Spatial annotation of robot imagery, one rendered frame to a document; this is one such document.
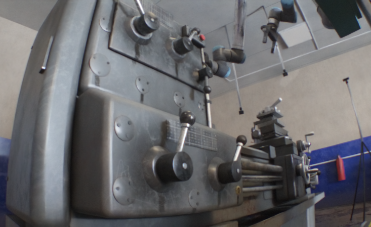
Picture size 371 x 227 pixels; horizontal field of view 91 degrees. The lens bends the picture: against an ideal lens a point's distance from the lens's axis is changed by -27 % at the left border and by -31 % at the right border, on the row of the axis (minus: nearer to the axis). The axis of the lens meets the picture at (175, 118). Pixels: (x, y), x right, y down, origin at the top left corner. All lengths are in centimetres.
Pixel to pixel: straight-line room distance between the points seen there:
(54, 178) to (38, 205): 7
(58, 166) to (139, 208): 20
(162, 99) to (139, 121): 28
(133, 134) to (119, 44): 32
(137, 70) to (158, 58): 10
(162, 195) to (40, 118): 32
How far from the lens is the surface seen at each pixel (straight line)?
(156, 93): 76
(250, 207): 128
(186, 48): 85
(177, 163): 47
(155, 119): 54
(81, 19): 71
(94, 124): 49
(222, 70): 157
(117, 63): 70
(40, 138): 53
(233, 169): 64
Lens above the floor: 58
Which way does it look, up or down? 19 degrees up
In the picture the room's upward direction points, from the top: 2 degrees counter-clockwise
